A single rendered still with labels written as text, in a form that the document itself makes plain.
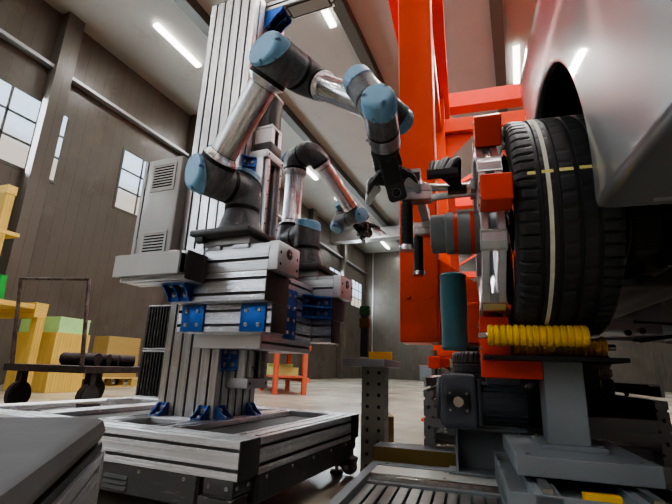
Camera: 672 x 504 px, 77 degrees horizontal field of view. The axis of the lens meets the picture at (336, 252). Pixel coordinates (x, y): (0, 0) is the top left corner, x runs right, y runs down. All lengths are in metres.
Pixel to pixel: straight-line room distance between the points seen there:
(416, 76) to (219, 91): 0.92
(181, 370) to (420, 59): 1.74
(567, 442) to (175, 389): 1.24
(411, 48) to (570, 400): 1.70
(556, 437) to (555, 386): 0.13
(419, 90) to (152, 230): 1.35
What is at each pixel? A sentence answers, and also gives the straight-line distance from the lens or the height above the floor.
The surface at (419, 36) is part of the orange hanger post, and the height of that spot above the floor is 1.99.
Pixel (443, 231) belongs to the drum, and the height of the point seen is 0.84.
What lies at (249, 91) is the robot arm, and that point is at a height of 1.18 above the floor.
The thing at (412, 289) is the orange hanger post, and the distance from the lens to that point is 1.79.
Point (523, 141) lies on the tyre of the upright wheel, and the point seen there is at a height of 1.00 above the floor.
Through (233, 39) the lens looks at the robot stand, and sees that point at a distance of 2.14.
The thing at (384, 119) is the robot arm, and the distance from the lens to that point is 0.96.
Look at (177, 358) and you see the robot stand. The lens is 1.69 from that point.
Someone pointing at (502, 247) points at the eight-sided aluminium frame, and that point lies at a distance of 1.17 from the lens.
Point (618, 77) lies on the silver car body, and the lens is 0.91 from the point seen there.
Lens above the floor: 0.41
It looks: 15 degrees up
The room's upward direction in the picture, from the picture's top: 2 degrees clockwise
